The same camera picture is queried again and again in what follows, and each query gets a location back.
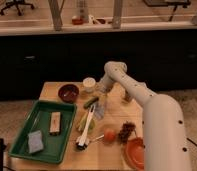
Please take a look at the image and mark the green pepper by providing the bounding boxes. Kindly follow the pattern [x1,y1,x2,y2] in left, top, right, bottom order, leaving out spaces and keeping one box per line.
[83,97,99,109]

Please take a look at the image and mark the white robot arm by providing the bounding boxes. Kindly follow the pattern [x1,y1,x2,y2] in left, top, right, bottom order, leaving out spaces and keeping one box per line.
[99,61,192,171]

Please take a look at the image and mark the dark maroon bowl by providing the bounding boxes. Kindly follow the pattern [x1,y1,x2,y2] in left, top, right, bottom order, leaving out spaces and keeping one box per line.
[58,84,79,103]

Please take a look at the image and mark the orange-red bowl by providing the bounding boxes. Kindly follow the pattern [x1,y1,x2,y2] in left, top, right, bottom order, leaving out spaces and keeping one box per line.
[125,138,144,170]

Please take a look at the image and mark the small red bowl background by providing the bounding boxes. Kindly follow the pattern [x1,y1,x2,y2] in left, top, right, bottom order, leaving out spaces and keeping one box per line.
[72,16,84,25]

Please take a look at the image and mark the white cup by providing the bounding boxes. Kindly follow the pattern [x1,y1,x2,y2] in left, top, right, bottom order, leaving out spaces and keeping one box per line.
[83,77,96,93]

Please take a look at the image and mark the light blue cloth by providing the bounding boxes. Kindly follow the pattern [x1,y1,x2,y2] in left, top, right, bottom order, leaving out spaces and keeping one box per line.
[94,101,106,120]

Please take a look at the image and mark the yellow-green vegetable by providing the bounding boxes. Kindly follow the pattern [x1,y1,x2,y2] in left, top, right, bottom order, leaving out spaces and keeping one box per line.
[76,113,95,133]

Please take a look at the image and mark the dark grape bunch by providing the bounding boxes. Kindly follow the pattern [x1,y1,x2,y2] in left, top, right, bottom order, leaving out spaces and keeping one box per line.
[118,122,136,144]

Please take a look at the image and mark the orange fruit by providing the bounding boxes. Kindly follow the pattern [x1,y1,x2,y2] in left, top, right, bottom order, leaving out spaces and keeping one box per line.
[104,129,116,143]

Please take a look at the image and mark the wooden block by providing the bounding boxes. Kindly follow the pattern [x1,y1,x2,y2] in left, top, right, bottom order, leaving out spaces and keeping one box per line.
[49,112,61,135]

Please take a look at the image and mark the green plastic tray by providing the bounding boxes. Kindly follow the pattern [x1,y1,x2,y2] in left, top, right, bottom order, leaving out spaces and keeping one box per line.
[9,100,77,164]

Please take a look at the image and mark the blue-grey sponge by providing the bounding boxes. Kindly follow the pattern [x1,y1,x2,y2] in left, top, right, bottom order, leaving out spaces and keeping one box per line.
[28,130,44,154]

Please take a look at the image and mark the black stand at left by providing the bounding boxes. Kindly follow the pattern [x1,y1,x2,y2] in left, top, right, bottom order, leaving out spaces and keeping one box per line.
[0,138,7,171]

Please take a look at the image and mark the black office chair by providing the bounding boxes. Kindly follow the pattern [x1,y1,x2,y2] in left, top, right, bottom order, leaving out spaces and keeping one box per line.
[0,0,35,16]

